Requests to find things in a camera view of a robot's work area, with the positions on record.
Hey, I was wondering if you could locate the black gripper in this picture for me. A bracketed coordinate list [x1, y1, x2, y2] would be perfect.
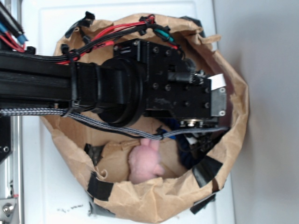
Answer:
[114, 39, 227, 126]

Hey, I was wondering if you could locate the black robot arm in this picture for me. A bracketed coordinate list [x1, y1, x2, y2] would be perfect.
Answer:
[0, 39, 227, 127]

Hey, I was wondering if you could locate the pink plush toy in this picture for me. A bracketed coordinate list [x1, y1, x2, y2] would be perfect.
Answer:
[128, 139, 165, 184]

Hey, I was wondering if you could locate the brown paper bag bin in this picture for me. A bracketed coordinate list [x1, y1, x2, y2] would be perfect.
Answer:
[42, 15, 249, 223]

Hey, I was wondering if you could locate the black mounting plate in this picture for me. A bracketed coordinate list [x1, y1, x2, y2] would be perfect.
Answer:
[0, 117, 12, 163]

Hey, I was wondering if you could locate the dark blue rope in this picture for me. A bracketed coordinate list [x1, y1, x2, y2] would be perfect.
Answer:
[163, 118, 199, 170]

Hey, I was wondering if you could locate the grey braided cable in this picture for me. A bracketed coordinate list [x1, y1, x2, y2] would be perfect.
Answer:
[0, 107, 231, 142]

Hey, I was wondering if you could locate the red and black cable bundle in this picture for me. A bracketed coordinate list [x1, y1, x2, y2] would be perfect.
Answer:
[0, 14, 185, 66]

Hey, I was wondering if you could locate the aluminium frame rail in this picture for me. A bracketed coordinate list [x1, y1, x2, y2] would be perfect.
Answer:
[0, 0, 26, 224]

